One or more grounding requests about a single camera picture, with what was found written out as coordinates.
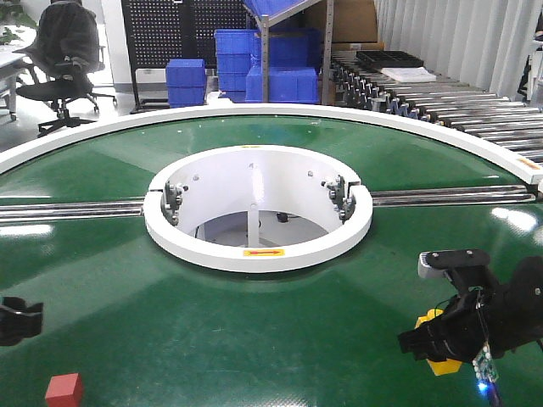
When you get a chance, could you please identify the left steel roller bars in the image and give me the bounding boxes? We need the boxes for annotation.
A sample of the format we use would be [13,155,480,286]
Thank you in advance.
[1,199,143,224]

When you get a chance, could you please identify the green circuit board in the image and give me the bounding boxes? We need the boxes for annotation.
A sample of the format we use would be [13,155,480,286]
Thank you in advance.
[472,342,499,382]

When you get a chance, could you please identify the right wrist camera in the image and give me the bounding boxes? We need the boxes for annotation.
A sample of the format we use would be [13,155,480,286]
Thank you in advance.
[417,248,500,301]

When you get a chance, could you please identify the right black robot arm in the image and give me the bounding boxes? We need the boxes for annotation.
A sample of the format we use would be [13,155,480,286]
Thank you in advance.
[398,248,542,363]

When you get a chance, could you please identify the black perforated pegboard stand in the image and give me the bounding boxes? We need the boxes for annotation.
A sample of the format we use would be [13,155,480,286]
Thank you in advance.
[121,0,249,113]

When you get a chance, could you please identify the yellow studded toy brick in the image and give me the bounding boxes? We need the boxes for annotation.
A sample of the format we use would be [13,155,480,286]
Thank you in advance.
[415,308,462,376]

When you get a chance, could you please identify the small blue crate stack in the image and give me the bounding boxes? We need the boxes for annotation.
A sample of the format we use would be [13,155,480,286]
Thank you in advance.
[165,59,207,108]

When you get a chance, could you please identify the right steel roller bars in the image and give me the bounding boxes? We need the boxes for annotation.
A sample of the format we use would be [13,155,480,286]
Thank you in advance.
[370,185,541,207]

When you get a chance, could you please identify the metal rack frame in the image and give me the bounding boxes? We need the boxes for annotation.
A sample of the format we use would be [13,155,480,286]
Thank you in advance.
[244,0,334,105]

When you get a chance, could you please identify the black compartment tray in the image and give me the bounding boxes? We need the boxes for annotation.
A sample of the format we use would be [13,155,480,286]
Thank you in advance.
[355,50,424,70]

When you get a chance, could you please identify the white folding desk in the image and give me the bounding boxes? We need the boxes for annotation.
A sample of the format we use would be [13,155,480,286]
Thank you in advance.
[1,25,36,121]

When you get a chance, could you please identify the white foam tray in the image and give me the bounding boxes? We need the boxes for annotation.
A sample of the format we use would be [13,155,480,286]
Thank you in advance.
[380,67,436,83]

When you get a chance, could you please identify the steel roller bars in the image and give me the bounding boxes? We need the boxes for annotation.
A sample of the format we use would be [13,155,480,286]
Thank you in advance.
[370,185,541,207]
[1,199,143,224]

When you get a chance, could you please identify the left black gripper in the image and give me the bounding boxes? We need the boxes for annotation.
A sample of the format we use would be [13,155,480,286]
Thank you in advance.
[1,297,43,346]

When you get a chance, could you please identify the white outer conveyor rim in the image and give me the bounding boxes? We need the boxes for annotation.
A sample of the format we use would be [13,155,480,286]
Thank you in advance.
[1,103,542,190]

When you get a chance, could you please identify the steel roller conveyor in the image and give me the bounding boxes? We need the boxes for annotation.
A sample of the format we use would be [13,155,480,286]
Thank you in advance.
[331,51,542,165]

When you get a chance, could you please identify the black office chair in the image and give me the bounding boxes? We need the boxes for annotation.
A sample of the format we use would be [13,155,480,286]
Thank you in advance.
[14,0,118,137]

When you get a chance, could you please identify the dark jacket on chair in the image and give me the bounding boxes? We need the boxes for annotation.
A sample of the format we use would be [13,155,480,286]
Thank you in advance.
[22,1,100,78]

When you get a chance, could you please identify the cardboard box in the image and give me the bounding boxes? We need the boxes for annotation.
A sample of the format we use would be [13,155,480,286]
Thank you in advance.
[303,0,385,53]

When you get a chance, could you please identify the large blue crates under rack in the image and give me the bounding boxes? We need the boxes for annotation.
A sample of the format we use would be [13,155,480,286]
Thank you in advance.
[268,28,321,104]

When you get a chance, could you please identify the white inner conveyor ring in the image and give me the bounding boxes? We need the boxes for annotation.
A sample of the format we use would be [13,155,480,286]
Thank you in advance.
[143,144,374,274]

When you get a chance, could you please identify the black usb cable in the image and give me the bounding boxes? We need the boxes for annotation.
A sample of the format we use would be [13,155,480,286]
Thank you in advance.
[485,378,506,407]

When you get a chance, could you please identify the tall blue crate stack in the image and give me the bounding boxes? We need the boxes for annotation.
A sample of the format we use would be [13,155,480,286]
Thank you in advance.
[215,29,256,92]

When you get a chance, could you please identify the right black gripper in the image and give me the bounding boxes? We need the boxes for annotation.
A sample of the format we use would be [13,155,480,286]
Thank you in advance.
[398,292,489,363]

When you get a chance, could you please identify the red cube block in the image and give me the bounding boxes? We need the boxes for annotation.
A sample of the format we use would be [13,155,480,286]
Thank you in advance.
[45,373,84,407]

